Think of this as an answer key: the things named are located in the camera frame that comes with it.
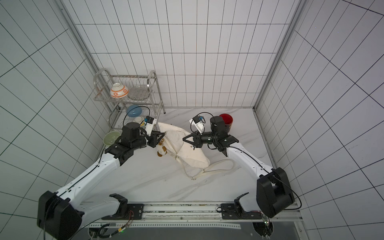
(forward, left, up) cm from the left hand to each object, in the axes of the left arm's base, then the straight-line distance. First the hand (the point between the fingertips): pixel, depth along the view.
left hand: (160, 136), depth 79 cm
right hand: (-5, -12, +4) cm, 13 cm away
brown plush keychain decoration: (-4, 0, -9) cm, 9 cm away
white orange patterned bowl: (+25, +27, +11) cm, 38 cm away
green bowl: (+9, +38, -16) cm, 42 cm away
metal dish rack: (+23, +36, -13) cm, 44 cm away
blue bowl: (+29, +26, -12) cm, 41 cm away
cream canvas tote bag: (-13, -19, -2) cm, 23 cm away
